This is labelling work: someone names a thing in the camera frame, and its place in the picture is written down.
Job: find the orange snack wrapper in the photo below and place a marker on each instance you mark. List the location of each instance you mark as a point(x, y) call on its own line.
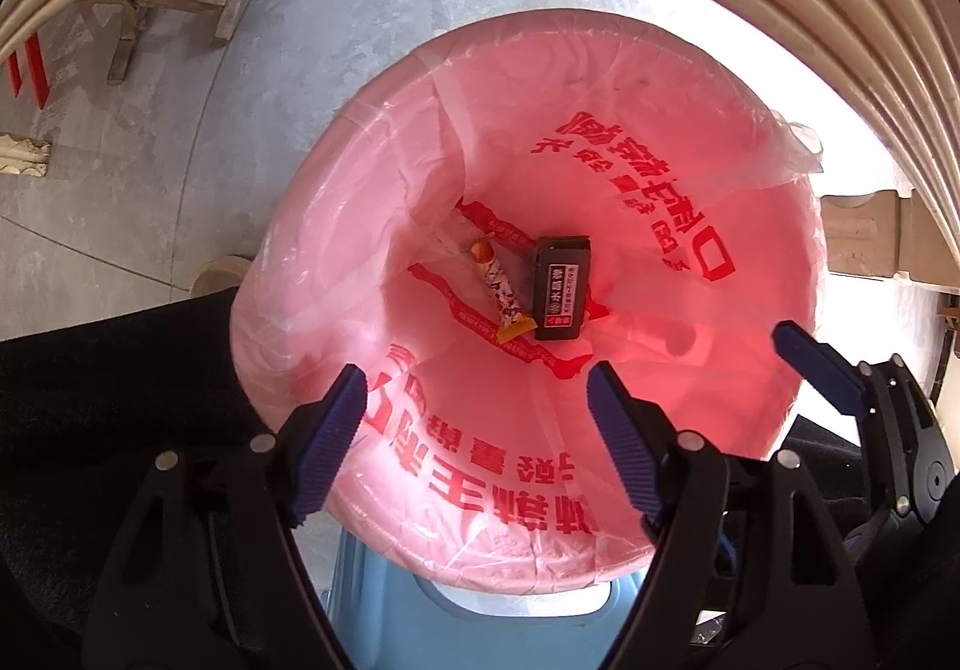
point(499, 287)

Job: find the cream carved table leg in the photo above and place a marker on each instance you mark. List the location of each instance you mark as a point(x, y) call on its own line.
point(870, 235)
point(22, 154)

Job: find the black rectangular box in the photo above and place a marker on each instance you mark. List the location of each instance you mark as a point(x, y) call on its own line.
point(562, 287)

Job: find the red paper strip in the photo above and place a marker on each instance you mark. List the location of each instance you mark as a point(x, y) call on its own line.
point(30, 70)

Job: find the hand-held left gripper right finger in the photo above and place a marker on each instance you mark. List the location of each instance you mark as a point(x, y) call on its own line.
point(622, 445)

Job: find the cream round table foot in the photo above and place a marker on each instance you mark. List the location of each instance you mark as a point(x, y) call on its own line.
point(221, 274)

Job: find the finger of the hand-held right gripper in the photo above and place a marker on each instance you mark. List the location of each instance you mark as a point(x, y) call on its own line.
point(817, 362)

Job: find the pink trash bin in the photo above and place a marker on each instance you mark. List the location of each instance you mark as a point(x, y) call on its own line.
point(525, 115)

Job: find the light blue plastic stool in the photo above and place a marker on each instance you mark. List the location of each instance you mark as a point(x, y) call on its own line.
point(465, 632)

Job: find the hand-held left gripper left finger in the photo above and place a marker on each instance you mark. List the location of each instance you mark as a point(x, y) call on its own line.
point(330, 445)

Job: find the clear red-printed plastic bag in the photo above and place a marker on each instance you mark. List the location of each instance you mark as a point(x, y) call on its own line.
point(675, 310)

